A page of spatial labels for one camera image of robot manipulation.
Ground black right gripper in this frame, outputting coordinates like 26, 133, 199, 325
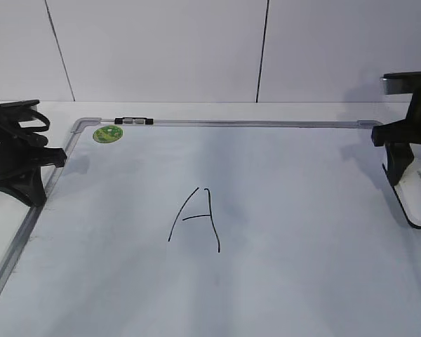
371, 119, 421, 186

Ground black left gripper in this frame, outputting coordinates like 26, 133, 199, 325
0, 106, 67, 206

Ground white whiteboard eraser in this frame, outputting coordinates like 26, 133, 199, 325
392, 157, 421, 230

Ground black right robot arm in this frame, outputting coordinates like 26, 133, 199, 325
371, 71, 421, 187

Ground round green sticker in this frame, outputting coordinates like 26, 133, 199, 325
93, 125, 123, 144

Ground white aluminium-framed whiteboard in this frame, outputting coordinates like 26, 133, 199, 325
0, 119, 421, 336

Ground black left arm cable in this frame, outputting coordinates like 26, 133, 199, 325
17, 110, 52, 133

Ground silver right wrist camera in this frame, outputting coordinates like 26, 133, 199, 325
381, 72, 421, 95

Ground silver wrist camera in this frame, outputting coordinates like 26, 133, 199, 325
0, 100, 40, 113
381, 72, 421, 95

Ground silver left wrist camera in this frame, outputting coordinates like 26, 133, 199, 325
0, 100, 40, 113

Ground black hanging clip on frame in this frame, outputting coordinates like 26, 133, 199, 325
114, 117, 154, 125

